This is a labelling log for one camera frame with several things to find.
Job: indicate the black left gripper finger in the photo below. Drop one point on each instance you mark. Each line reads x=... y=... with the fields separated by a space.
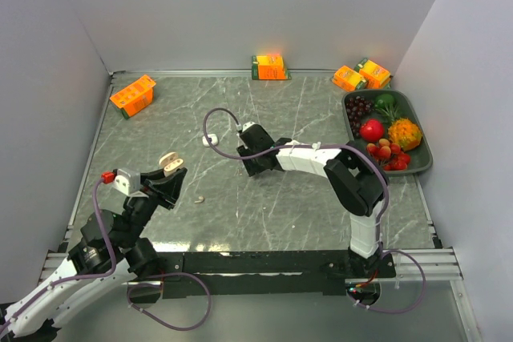
x=169 y=197
x=156 y=180

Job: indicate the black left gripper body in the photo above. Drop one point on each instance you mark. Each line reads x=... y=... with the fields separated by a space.
x=139 y=210

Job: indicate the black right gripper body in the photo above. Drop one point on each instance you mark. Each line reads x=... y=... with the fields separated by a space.
x=253 y=165

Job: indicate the beige earbud charging case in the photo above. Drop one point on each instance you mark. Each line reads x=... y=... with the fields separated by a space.
x=171 y=163

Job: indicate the white earbud charging case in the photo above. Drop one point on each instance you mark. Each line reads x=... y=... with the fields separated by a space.
x=210 y=140

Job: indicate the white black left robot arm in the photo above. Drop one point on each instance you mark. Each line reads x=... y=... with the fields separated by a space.
x=110 y=252

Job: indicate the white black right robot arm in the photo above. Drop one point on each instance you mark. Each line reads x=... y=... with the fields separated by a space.
x=358 y=182

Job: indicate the orange box centre back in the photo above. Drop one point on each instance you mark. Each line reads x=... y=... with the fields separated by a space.
x=269 y=67

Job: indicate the orange box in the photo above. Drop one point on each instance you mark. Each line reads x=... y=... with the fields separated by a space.
x=376 y=76
x=269 y=67
x=348 y=79
x=135 y=97

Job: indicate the orange box far left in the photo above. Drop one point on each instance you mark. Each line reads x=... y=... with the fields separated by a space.
x=135 y=97

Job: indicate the dark purple grape bunch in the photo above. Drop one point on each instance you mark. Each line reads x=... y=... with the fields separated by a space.
x=357 y=109

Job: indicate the orange box right front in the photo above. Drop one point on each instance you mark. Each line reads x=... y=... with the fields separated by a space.
x=348 y=79

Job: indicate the red apple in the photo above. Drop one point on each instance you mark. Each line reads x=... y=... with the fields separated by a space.
x=372 y=130

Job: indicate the dark green fruit tray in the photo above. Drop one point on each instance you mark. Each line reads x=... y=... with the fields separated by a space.
x=421 y=157

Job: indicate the green lime with leaves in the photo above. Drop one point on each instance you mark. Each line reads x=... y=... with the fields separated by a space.
x=386 y=106

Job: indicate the red yellow cherry bunch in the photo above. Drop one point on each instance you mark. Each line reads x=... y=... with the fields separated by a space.
x=390 y=156

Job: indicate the orange box right back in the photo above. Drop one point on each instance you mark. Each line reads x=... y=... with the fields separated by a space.
x=376 y=76

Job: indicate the orange spiky fruit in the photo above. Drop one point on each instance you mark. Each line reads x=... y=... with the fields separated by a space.
x=405 y=133

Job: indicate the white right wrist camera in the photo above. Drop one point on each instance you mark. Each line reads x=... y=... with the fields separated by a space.
x=243 y=127

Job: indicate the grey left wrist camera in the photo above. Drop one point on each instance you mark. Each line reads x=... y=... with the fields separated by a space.
x=127 y=182

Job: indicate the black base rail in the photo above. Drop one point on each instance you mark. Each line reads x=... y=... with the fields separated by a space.
x=257 y=272

